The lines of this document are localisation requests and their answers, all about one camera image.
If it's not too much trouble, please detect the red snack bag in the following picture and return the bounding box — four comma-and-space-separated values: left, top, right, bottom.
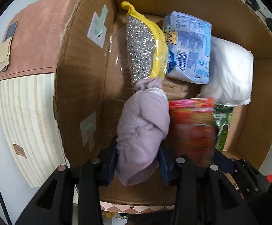
166, 98, 216, 167

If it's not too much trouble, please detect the green seaweed snack bag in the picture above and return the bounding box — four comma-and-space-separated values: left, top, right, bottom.
214, 105, 234, 152

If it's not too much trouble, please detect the purple fuzzy cloth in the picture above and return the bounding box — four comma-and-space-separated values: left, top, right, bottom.
116, 78, 170, 186

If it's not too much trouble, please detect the white soft plastic bag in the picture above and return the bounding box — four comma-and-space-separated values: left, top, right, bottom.
198, 37, 254, 107

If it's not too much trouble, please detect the yellow silver scrub sponge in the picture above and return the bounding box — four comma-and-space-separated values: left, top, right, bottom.
121, 1, 169, 89

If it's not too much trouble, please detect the blue tissue pack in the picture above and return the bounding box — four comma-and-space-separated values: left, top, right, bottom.
162, 12, 212, 85

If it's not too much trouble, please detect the checkered pink brown tablecloth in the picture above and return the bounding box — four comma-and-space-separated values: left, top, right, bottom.
100, 201, 175, 214

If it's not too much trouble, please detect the open cardboard box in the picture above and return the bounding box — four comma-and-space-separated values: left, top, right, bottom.
53, 0, 272, 207

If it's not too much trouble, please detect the cream striped mat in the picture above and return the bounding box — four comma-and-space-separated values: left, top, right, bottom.
0, 74, 68, 187

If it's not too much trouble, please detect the beige folded cloth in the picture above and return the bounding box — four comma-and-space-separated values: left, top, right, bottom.
0, 36, 13, 71

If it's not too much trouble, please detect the pink cloth mat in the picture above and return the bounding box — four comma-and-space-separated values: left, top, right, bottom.
0, 0, 77, 81

